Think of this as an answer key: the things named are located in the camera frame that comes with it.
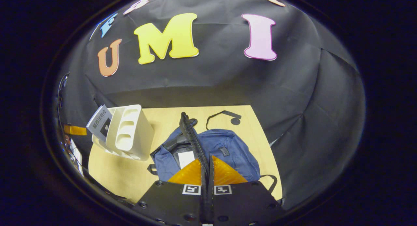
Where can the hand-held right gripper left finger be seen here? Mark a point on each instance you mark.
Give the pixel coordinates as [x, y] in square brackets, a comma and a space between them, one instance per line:
[169, 203]

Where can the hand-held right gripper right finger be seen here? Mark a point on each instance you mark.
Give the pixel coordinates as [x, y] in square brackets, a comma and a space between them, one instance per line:
[244, 203]

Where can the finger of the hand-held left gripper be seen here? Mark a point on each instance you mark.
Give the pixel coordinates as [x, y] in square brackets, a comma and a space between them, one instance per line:
[75, 130]

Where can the grey printed book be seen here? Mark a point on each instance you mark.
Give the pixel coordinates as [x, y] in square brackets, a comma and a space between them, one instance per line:
[99, 123]

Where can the blue schoolbag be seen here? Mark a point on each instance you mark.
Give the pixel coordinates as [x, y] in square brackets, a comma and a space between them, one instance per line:
[228, 148]

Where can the white bookshelf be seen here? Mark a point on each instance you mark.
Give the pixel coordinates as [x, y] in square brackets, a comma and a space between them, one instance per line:
[133, 134]

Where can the background equipment clutter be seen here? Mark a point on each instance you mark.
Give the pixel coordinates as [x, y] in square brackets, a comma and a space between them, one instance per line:
[73, 154]

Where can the black backdrop cloth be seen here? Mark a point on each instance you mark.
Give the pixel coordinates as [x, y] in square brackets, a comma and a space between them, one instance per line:
[277, 95]

